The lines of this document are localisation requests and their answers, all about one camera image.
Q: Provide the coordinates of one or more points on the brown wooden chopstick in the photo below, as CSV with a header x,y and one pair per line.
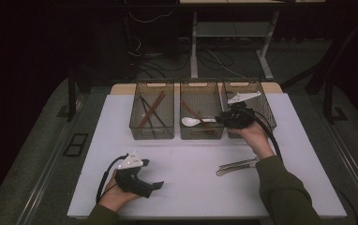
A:
x,y
155,104

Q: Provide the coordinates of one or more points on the white ceramic spoon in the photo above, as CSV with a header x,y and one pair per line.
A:
x,y
189,122

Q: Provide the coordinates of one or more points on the black metal stand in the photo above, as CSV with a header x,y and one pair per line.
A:
x,y
71,100
327,100

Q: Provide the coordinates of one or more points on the translucent brown plastic bin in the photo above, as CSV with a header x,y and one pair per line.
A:
x,y
230,89
164,132
202,93

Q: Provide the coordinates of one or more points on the black chopstick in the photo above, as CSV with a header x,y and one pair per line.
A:
x,y
146,112
159,118

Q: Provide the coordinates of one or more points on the silver metal fork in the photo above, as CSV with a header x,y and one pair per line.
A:
x,y
230,171

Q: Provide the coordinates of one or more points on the brown wooden spoon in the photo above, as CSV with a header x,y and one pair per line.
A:
x,y
192,113

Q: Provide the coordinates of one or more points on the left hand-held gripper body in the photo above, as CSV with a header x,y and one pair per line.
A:
x,y
131,182

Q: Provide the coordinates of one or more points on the person's left hand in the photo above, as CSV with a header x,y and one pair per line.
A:
x,y
114,197

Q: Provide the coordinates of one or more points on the white desk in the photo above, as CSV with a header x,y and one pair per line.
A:
x,y
193,47

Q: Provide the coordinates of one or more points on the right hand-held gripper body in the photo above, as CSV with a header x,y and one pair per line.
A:
x,y
239,117

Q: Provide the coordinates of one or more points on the person's right hand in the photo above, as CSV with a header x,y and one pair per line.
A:
x,y
255,137

